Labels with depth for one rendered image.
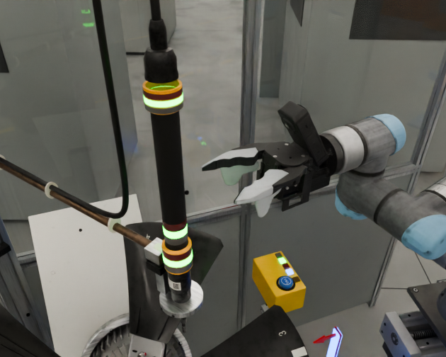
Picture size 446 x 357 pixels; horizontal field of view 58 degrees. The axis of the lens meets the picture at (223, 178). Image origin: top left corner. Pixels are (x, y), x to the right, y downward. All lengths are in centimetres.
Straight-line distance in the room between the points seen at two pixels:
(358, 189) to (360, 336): 181
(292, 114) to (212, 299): 142
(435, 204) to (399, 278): 215
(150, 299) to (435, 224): 54
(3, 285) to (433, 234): 117
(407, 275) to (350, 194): 217
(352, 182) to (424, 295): 66
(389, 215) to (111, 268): 66
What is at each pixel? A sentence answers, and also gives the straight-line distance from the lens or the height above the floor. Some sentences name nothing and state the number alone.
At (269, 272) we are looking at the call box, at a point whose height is 107.
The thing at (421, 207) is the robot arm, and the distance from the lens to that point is 72.
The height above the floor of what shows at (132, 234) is 155.
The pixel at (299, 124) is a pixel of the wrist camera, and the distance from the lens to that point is 57.
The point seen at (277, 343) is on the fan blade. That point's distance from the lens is 94.
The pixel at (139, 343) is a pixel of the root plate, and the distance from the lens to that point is 88.
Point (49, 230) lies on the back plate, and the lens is 106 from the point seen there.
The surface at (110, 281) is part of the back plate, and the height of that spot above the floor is 121.
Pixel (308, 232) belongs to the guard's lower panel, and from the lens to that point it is 186.
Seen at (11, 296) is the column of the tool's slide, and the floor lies 99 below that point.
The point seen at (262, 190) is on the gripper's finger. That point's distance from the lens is 54.
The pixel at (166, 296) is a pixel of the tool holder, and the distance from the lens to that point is 67.
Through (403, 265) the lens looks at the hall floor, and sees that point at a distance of 297.
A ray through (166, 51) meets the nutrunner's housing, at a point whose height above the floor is 186.
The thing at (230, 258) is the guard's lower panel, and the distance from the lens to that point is 174.
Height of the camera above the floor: 198
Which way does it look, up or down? 35 degrees down
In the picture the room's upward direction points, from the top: straight up
